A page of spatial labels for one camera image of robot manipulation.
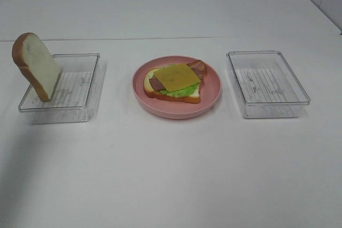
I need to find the green lettuce leaf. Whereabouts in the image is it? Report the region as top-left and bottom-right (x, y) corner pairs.
(153, 64), (201, 97)

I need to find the bacon strip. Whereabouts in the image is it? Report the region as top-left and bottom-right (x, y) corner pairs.
(187, 60), (207, 81)
(149, 76), (166, 91)

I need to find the yellow cheese slice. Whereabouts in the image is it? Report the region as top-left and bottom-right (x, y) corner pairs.
(153, 64), (201, 92)

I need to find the bread slice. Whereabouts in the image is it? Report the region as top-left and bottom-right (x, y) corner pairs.
(143, 68), (201, 104)
(12, 33), (61, 102)

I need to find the pink round plate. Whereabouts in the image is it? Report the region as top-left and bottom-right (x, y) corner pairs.
(132, 56), (222, 119)

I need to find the bread slice on plate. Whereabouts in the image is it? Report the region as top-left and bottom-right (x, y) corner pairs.
(143, 68), (201, 104)

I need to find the clear right plastic tray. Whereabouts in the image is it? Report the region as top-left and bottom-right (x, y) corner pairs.
(227, 51), (310, 119)

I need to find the clear plastic tray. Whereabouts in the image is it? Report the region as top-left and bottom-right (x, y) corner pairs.
(18, 53), (106, 124)
(227, 51), (310, 119)

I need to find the clear left plastic tray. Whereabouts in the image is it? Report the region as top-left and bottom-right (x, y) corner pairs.
(18, 53), (106, 124)

